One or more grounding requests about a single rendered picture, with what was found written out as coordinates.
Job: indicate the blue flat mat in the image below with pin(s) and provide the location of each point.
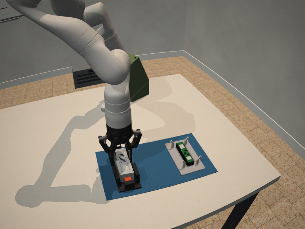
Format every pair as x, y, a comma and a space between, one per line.
156, 165

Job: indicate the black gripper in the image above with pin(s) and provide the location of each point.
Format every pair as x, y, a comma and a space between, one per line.
120, 136

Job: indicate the grey rectangular cover with black slots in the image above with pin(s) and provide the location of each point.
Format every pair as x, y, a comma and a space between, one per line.
123, 165

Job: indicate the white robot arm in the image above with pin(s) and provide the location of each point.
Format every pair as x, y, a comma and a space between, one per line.
102, 49

